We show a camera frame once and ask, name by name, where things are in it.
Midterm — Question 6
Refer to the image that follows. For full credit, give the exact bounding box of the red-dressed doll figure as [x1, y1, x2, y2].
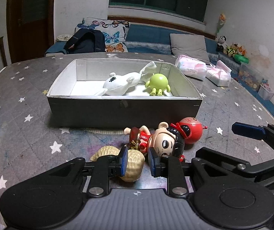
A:
[124, 122, 186, 162]

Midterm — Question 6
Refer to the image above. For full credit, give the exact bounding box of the beige peanut toy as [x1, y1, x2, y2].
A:
[90, 145, 145, 182]

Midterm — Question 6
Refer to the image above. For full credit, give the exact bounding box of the red round robot toy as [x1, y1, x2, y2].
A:
[170, 117, 208, 144]

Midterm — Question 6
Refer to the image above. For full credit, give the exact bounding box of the clear plastic storage box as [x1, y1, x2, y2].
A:
[238, 62, 264, 92]

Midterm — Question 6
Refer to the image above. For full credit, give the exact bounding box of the grey cardboard box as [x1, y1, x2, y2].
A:
[47, 58, 203, 128]

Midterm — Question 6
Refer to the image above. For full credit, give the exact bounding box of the white plush toy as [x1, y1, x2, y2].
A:
[95, 61, 157, 96]

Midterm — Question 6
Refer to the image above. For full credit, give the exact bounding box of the opened pink tissue pack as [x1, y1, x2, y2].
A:
[206, 60, 232, 87]

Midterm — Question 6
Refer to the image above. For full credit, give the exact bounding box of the green octopus toy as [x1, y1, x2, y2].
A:
[145, 73, 171, 96]

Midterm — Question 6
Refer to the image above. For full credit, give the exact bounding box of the panda plush toy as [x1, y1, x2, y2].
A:
[216, 35, 228, 54]

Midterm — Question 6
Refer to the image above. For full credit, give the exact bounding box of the grey cushion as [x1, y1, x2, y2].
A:
[170, 33, 209, 61]

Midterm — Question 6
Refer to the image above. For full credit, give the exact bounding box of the dark blue backpack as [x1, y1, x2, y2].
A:
[64, 29, 105, 54]

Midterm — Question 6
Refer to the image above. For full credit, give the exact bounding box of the butterfly print pillow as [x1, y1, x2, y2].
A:
[75, 17, 130, 53]

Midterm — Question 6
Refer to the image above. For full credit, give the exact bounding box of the dark wooden door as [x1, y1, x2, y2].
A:
[6, 0, 54, 63]

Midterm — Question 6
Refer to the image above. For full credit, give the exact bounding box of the green ring toy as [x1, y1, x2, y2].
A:
[233, 54, 249, 64]

